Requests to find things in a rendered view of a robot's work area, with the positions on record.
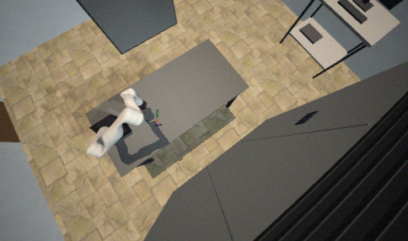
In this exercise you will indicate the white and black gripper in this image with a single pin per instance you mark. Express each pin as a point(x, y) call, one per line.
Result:
point(142, 104)

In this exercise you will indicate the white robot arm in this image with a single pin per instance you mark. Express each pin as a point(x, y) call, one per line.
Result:
point(130, 115)

